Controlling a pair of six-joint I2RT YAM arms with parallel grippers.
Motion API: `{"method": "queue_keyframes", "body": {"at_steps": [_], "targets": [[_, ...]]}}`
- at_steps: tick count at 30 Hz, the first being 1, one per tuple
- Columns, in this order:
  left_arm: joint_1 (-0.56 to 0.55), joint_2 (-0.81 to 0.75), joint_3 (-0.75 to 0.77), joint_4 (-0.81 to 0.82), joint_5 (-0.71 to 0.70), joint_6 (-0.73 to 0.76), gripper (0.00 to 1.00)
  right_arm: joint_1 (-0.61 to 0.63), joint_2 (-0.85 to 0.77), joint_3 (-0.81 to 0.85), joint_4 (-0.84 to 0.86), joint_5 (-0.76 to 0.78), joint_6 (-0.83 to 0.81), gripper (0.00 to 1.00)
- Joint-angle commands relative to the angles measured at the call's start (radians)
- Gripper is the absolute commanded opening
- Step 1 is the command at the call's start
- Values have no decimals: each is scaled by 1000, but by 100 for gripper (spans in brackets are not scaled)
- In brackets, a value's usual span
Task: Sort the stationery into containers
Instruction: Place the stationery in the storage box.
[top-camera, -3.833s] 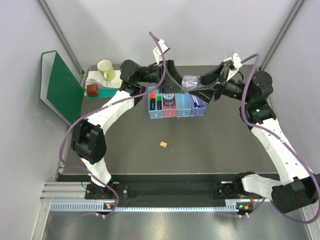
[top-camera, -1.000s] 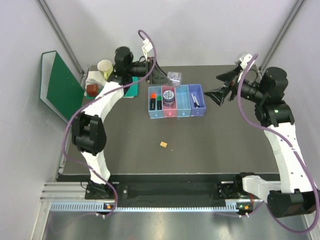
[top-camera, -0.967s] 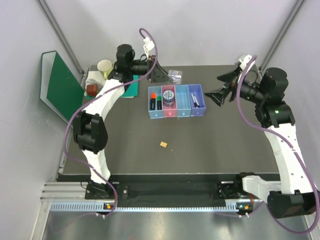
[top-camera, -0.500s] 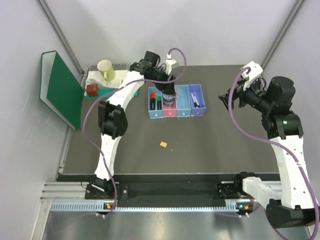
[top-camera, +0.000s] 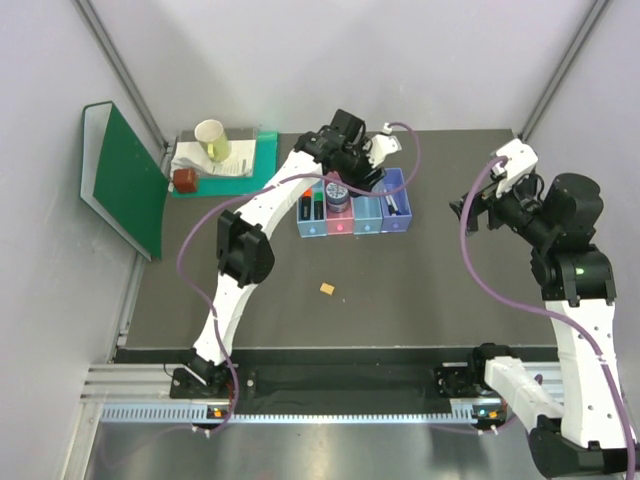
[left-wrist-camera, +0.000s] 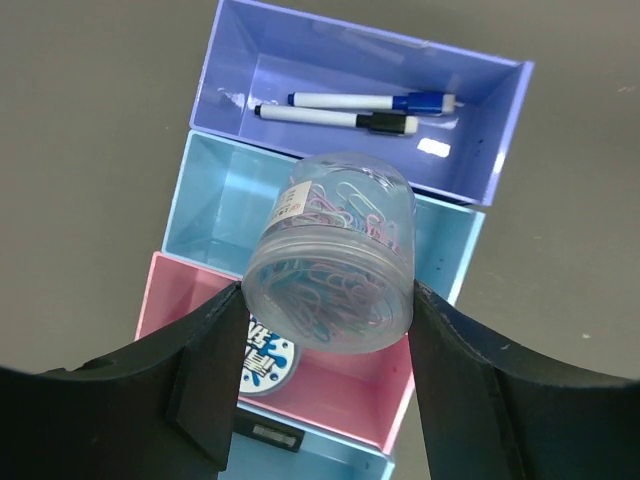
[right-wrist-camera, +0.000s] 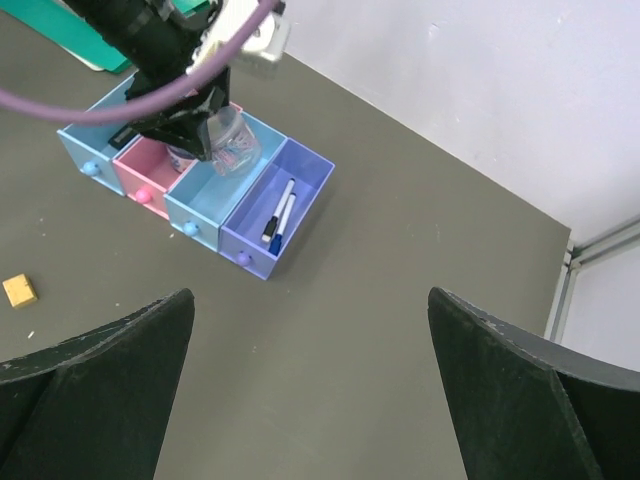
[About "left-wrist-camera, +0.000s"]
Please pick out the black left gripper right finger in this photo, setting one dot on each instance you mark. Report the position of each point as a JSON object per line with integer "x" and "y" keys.
{"x": 492, "y": 408}

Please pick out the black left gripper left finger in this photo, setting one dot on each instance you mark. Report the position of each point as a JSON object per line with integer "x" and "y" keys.
{"x": 161, "y": 407}

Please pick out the orange black highlighter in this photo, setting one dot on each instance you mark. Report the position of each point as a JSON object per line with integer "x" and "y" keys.
{"x": 267, "y": 430}

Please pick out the blue round lidded jar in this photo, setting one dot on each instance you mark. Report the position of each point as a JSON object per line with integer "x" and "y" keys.
{"x": 269, "y": 361}

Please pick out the pink drawer box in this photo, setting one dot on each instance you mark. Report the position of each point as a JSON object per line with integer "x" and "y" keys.
{"x": 364, "y": 397}

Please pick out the light blue drawer box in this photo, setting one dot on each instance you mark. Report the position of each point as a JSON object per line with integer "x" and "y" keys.
{"x": 322, "y": 455}

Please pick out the clear plastic pin jar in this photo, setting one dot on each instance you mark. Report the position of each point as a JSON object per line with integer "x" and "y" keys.
{"x": 334, "y": 267}

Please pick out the white black marker pen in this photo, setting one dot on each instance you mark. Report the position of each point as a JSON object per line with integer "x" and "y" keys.
{"x": 379, "y": 123}

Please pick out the white blue marker pen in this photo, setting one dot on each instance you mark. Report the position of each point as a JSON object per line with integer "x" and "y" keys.
{"x": 420, "y": 103}

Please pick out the purple drawer box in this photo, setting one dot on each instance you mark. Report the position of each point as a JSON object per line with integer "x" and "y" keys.
{"x": 260, "y": 53}

